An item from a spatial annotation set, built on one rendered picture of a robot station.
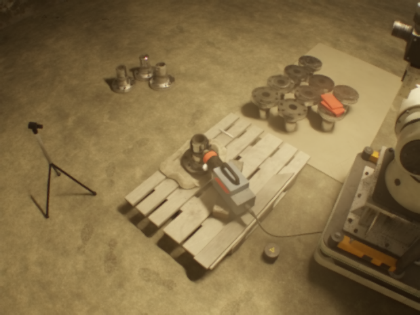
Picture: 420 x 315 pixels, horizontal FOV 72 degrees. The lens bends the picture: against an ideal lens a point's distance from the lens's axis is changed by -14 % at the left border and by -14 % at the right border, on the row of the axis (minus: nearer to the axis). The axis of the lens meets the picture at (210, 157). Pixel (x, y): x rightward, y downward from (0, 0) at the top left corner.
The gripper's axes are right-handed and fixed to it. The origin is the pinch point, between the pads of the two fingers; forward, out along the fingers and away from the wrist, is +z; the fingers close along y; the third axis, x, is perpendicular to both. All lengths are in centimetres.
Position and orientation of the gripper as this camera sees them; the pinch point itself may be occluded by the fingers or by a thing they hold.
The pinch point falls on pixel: (406, 83)
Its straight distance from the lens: 171.8
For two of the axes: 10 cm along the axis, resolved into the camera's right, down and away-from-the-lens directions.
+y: 5.3, -6.2, 5.7
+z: 0.0, 6.8, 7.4
